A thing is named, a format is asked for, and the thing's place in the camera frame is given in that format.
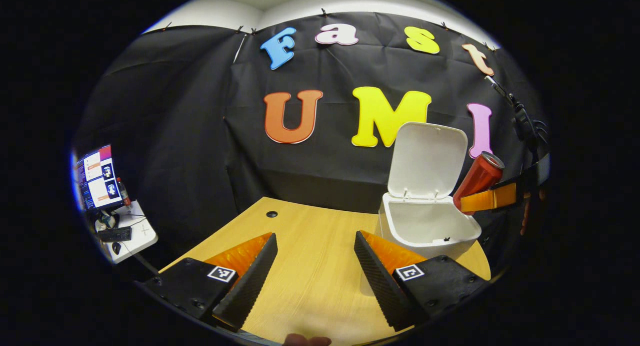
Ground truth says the white side table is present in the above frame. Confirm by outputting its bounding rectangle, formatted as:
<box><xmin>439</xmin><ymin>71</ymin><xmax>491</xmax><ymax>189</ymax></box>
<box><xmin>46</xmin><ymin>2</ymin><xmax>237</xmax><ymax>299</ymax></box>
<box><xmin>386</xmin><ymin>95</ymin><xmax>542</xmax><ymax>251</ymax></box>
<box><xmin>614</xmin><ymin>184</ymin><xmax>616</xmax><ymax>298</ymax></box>
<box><xmin>95</xmin><ymin>201</ymin><xmax>159</xmax><ymax>264</ymax></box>

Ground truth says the white desktop garbage bin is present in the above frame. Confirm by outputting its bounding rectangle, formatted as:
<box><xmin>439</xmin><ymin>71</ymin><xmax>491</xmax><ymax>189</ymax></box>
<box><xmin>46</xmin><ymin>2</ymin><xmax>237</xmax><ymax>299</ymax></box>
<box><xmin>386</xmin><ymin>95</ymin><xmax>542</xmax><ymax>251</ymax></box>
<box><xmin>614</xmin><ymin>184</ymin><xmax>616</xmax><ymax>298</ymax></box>
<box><xmin>377</xmin><ymin>122</ymin><xmax>483</xmax><ymax>261</ymax></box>

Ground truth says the wooden desktop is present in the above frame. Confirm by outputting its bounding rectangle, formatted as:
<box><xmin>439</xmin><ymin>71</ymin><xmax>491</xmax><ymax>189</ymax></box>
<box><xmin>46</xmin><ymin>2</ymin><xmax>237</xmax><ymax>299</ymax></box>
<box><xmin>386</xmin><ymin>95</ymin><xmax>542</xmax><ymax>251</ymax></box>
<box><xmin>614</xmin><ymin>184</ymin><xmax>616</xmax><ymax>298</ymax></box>
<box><xmin>159</xmin><ymin>196</ymin><xmax>492</xmax><ymax>346</ymax></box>

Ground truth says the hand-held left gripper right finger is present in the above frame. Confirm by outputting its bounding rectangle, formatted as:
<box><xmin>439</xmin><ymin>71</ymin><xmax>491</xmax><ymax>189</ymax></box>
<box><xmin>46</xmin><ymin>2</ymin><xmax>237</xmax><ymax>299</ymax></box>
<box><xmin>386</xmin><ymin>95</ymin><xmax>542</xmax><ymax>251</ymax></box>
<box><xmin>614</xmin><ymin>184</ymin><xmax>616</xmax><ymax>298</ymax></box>
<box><xmin>353</xmin><ymin>230</ymin><xmax>491</xmax><ymax>331</ymax></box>

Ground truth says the black backdrop cloth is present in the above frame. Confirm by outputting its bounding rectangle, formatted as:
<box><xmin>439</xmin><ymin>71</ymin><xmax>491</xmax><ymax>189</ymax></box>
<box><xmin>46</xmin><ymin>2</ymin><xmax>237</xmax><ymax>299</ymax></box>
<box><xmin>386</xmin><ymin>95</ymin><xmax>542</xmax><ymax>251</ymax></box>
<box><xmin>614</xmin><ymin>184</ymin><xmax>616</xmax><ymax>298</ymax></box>
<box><xmin>75</xmin><ymin>11</ymin><xmax>551</xmax><ymax>266</ymax></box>

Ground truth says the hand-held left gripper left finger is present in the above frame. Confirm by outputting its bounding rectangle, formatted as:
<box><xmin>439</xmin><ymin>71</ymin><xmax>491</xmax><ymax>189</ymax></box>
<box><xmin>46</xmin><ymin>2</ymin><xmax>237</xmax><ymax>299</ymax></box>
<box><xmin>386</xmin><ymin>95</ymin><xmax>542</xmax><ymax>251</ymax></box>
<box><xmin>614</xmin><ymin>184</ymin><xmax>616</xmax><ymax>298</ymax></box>
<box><xmin>142</xmin><ymin>232</ymin><xmax>279</xmax><ymax>331</ymax></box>

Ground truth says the red pop can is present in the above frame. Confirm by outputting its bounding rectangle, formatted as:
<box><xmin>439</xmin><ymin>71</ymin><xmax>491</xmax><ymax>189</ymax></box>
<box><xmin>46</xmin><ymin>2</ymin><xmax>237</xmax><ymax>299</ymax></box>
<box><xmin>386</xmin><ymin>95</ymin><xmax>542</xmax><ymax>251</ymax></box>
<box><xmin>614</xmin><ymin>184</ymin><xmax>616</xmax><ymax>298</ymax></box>
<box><xmin>452</xmin><ymin>151</ymin><xmax>506</xmax><ymax>215</ymax></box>

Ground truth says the computer monitor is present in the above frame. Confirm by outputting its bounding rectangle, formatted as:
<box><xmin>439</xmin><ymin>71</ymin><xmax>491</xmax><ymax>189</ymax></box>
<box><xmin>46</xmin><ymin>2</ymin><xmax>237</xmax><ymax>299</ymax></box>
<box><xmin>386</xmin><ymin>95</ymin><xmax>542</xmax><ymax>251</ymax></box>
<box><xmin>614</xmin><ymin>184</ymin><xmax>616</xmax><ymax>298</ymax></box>
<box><xmin>75</xmin><ymin>145</ymin><xmax>125</xmax><ymax>211</ymax></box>

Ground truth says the dark drink bottle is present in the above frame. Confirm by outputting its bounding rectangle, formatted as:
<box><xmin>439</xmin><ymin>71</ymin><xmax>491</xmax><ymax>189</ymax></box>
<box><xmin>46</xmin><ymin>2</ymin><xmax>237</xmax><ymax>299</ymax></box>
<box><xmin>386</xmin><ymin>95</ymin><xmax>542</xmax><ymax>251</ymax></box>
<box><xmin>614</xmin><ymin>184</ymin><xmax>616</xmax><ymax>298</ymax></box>
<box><xmin>116</xmin><ymin>177</ymin><xmax>132</xmax><ymax>207</ymax></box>

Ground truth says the black keyboard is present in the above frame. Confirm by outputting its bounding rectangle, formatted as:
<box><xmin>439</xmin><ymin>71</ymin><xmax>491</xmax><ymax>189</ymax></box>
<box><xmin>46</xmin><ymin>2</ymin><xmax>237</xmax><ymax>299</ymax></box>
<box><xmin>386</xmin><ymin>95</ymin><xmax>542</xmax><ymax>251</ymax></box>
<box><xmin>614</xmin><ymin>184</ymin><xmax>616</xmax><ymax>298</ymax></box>
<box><xmin>97</xmin><ymin>226</ymin><xmax>133</xmax><ymax>243</ymax></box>

